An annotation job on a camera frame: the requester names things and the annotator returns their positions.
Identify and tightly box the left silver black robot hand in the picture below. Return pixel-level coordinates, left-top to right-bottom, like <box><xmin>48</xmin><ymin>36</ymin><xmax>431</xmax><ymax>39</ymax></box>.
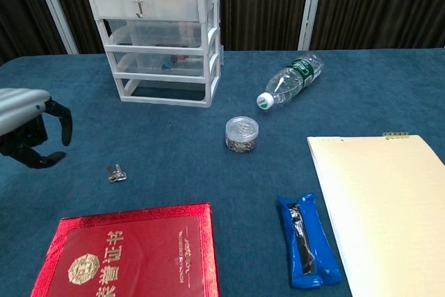
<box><xmin>0</xmin><ymin>88</ymin><xmax>74</xmax><ymax>170</ymax></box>

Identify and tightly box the round clear plastic jar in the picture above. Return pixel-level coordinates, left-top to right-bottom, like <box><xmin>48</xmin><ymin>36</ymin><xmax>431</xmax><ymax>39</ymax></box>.
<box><xmin>225</xmin><ymin>115</ymin><xmax>261</xmax><ymax>156</ymax></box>

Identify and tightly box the white plastic drawer organizer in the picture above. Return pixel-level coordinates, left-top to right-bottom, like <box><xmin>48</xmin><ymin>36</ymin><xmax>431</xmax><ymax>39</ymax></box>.
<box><xmin>84</xmin><ymin>0</ymin><xmax>224</xmax><ymax>109</ymax></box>

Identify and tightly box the red certificate book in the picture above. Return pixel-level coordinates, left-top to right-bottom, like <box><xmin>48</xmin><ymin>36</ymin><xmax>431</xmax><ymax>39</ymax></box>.
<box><xmin>30</xmin><ymin>202</ymin><xmax>221</xmax><ymax>297</ymax></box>

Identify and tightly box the clear water bottle green label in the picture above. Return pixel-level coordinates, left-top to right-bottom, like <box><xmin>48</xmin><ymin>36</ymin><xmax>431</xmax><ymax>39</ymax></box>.
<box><xmin>256</xmin><ymin>51</ymin><xmax>326</xmax><ymax>112</ymax></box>

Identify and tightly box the blue plastic package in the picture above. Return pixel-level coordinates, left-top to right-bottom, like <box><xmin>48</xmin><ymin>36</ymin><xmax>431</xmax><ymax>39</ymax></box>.
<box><xmin>276</xmin><ymin>191</ymin><xmax>343</xmax><ymax>289</ymax></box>

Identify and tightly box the pale yellow paper pad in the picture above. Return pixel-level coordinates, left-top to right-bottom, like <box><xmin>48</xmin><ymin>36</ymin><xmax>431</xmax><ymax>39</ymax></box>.
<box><xmin>306</xmin><ymin>134</ymin><xmax>445</xmax><ymax>297</ymax></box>

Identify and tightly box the white frame post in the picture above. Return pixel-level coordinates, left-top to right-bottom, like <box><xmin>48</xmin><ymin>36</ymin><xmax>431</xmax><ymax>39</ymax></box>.
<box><xmin>296</xmin><ymin>0</ymin><xmax>327</xmax><ymax>51</ymax></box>
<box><xmin>29</xmin><ymin>0</ymin><xmax>79</xmax><ymax>56</ymax></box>

